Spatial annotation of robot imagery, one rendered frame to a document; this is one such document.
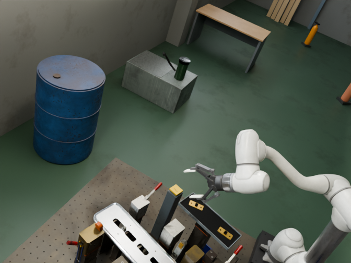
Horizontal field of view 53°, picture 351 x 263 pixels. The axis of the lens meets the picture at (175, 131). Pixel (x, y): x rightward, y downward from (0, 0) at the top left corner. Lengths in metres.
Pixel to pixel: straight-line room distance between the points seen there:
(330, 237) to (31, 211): 2.36
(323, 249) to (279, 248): 0.36
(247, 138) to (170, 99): 3.11
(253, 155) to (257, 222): 2.30
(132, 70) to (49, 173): 1.89
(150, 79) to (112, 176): 2.24
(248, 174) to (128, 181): 1.30
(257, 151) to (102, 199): 1.29
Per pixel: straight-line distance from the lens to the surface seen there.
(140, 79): 4.76
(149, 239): 2.05
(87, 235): 1.92
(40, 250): 2.29
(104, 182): 2.64
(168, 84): 4.58
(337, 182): 1.97
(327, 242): 2.11
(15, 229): 3.22
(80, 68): 3.42
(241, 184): 1.60
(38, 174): 3.60
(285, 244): 2.38
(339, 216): 1.95
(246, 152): 1.60
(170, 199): 2.12
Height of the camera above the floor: 2.66
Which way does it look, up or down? 37 degrees down
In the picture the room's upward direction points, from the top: 20 degrees clockwise
